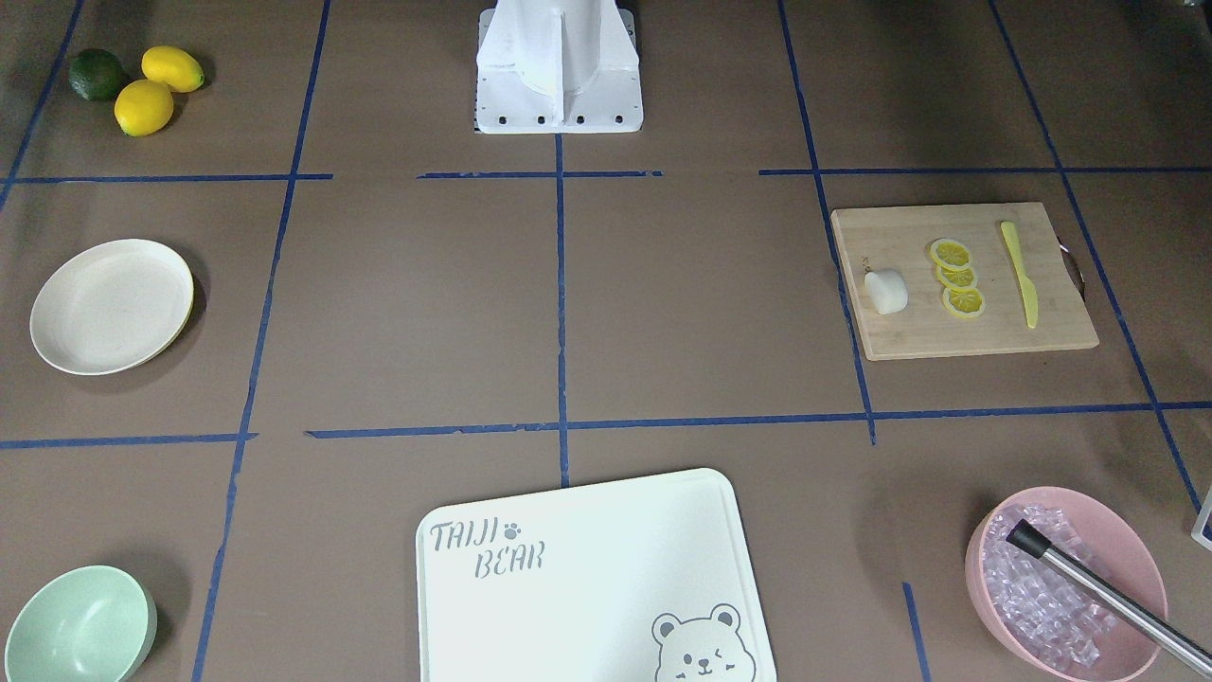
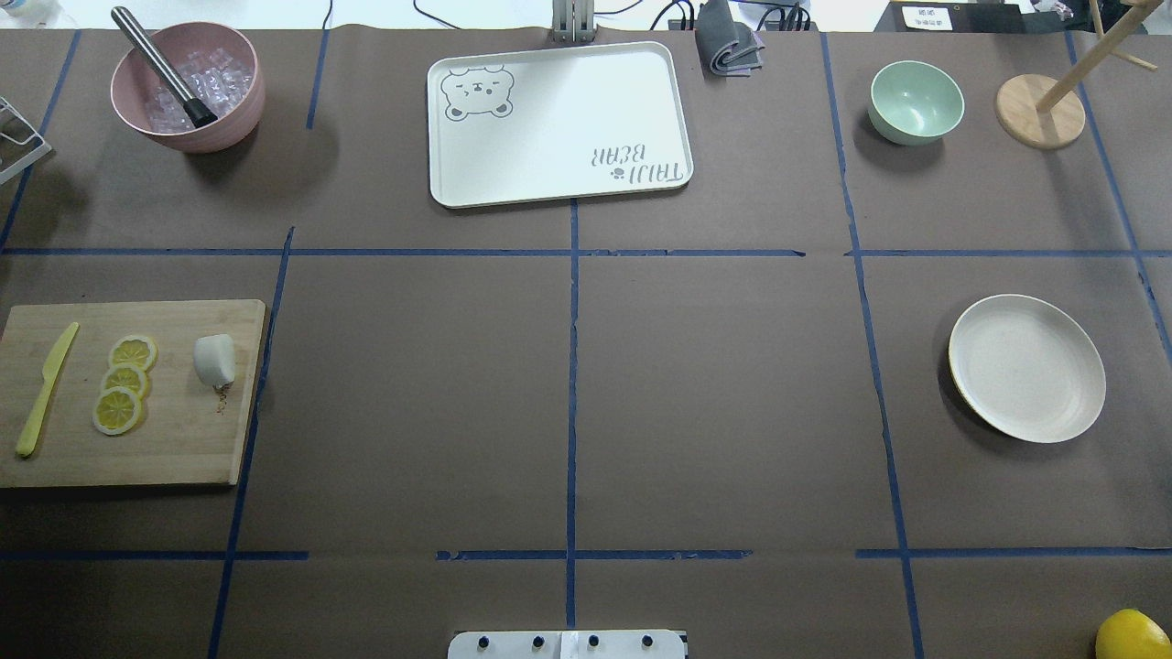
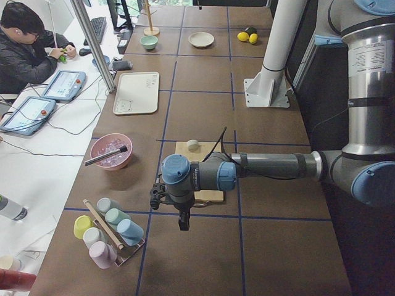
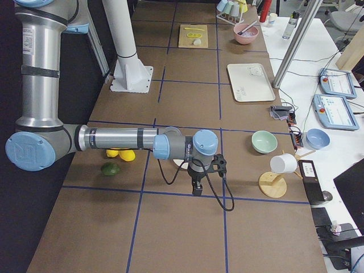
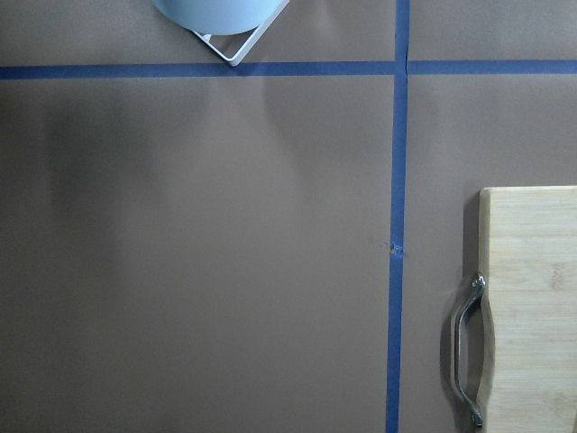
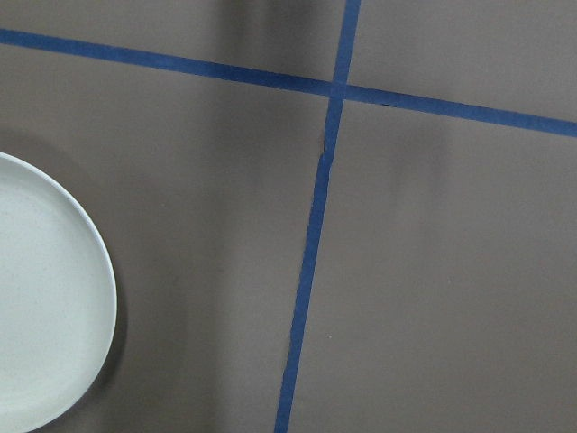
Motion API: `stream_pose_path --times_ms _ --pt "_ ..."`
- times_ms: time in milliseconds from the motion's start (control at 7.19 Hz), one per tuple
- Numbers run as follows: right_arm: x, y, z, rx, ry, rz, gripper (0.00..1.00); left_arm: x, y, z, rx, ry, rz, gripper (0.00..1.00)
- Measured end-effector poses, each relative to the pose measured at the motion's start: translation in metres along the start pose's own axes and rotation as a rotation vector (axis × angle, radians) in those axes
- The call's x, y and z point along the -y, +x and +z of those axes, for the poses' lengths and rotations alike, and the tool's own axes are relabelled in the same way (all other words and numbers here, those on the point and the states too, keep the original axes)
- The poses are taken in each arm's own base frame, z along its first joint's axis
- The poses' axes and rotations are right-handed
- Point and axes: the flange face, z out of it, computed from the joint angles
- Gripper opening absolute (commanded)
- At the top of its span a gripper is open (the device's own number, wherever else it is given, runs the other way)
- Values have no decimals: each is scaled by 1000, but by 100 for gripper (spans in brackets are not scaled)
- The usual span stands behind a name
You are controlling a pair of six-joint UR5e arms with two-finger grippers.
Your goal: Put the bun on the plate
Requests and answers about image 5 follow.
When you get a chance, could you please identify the light blue cup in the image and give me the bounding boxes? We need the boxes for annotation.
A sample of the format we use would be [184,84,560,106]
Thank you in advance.
[152,0,281,35]

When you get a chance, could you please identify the bamboo cutting board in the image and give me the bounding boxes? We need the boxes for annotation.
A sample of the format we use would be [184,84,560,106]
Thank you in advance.
[477,186,576,432]

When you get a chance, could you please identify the white wire cup rack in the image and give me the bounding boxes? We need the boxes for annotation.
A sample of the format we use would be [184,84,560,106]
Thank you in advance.
[192,0,289,67]

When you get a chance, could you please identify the metal cutting board handle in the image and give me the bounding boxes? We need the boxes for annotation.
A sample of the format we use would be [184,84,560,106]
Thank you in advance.
[451,272,487,431]

